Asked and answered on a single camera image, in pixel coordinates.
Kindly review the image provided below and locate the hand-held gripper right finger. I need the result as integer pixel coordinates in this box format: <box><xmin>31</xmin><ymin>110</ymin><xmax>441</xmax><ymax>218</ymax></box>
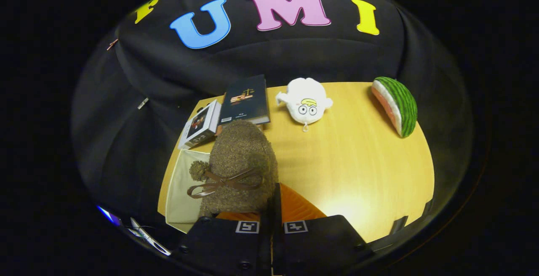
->
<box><xmin>273</xmin><ymin>183</ymin><xmax>373</xmax><ymax>276</ymax></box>

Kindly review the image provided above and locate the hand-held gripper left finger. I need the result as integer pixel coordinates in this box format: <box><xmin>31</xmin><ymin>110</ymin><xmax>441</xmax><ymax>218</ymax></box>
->
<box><xmin>171</xmin><ymin>192</ymin><xmax>272</xmax><ymax>276</ymax></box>

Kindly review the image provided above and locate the small white product box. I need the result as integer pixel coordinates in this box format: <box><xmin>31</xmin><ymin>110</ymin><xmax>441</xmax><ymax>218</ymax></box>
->
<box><xmin>178</xmin><ymin>99</ymin><xmax>222</xmax><ymax>149</ymax></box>

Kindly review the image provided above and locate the black backdrop cloth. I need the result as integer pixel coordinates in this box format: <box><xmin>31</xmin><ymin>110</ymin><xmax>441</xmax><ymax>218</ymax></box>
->
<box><xmin>72</xmin><ymin>0</ymin><xmax>474</xmax><ymax>260</ymax></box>

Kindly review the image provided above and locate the black table edge bracket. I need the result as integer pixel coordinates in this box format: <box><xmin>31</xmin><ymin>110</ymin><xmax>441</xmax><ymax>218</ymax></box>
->
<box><xmin>390</xmin><ymin>216</ymin><xmax>409</xmax><ymax>234</ymax></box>

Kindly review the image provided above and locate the dark blue hardcover book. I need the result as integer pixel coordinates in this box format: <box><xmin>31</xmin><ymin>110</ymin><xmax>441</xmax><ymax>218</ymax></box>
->
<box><xmin>219</xmin><ymin>74</ymin><xmax>271</xmax><ymax>126</ymax></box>

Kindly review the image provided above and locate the brown fuzzy shoe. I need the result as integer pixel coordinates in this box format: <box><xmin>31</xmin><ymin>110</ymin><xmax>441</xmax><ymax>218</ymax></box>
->
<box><xmin>187</xmin><ymin>119</ymin><xmax>279</xmax><ymax>218</ymax></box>

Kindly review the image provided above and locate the watermelon slice plush toy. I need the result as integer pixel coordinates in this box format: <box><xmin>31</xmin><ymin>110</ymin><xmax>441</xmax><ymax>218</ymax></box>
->
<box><xmin>371</xmin><ymin>77</ymin><xmax>418</xmax><ymax>138</ymax></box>

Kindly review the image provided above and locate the grey fabric storage box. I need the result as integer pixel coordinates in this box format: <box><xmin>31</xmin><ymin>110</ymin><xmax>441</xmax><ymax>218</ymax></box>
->
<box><xmin>165</xmin><ymin>149</ymin><xmax>211</xmax><ymax>234</ymax></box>

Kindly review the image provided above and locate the white ghost plush toy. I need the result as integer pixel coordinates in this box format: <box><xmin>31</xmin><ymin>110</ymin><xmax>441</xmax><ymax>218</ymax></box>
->
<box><xmin>276</xmin><ymin>77</ymin><xmax>333</xmax><ymax>133</ymax></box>

